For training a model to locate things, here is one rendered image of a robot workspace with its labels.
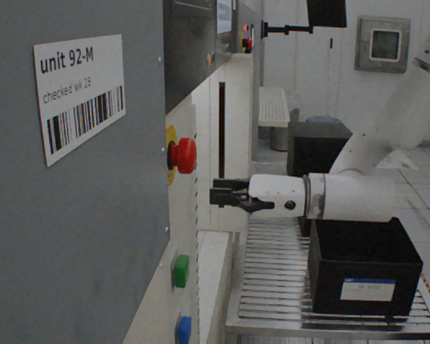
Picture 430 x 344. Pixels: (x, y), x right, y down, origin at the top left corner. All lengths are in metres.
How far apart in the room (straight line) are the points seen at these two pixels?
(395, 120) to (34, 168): 0.61
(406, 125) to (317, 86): 4.62
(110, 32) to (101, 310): 0.16
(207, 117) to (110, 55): 0.93
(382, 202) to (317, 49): 4.58
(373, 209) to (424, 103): 0.20
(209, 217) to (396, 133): 0.72
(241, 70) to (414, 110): 0.56
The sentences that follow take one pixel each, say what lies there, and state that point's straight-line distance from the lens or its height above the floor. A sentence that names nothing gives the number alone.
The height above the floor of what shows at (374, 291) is 0.84.
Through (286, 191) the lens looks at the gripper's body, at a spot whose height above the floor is 1.21.
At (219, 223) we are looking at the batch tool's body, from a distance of 1.27.
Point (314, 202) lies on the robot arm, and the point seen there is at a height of 1.19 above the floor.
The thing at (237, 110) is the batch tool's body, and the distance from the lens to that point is 1.14.
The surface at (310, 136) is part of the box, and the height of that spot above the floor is 1.01.
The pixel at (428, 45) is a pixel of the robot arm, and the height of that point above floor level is 1.47.
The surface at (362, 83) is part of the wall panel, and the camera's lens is 5.40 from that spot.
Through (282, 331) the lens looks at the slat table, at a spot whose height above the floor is 0.75.
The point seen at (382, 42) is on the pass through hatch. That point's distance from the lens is 5.27.
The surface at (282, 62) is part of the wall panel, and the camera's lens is 5.24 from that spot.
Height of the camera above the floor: 1.49
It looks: 21 degrees down
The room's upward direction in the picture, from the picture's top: straight up
